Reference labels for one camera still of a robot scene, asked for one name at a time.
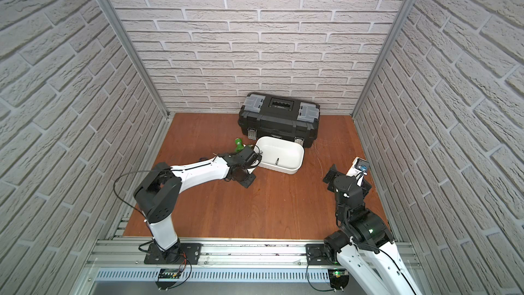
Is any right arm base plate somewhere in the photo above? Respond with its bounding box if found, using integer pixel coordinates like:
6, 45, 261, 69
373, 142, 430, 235
305, 243, 343, 269

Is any aluminium front rail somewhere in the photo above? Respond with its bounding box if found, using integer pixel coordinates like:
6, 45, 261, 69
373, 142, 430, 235
85, 237, 422, 271

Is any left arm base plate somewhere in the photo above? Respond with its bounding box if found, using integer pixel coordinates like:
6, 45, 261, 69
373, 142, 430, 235
144, 243, 203, 265

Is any right controller board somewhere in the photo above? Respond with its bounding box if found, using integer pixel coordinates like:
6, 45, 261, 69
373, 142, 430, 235
327, 269, 349, 290

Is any green plastic faucet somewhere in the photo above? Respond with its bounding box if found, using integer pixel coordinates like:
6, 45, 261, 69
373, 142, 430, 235
234, 138, 245, 152

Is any left controller board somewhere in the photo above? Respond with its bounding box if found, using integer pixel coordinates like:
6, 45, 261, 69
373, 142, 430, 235
156, 269, 186, 288

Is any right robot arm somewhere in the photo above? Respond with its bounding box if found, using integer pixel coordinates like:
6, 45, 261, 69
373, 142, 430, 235
323, 157, 422, 294

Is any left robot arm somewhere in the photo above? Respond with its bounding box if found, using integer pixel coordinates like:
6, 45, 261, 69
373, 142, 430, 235
133, 146, 263, 255

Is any white plastic storage box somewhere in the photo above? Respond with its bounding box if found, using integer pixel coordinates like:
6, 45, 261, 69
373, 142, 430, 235
256, 137, 304, 175

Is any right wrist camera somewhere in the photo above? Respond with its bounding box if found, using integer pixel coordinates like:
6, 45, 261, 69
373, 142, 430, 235
347, 157, 371, 178

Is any black plastic toolbox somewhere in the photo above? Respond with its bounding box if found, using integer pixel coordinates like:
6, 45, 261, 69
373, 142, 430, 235
237, 92, 320, 148

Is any controller board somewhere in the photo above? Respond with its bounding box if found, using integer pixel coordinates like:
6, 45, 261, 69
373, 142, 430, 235
156, 269, 186, 288
327, 269, 349, 290

